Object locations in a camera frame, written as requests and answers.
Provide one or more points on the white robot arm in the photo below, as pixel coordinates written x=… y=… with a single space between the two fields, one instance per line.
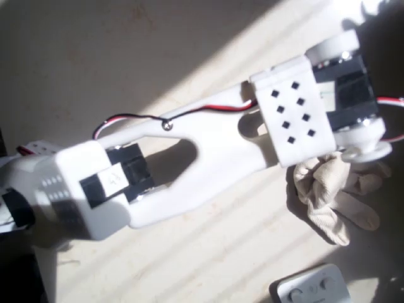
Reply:
x=221 y=135

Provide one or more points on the white device with round buttons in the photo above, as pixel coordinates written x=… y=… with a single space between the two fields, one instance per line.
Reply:
x=315 y=284

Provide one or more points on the white knitted work glove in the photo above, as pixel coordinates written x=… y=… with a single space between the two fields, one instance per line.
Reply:
x=318 y=189

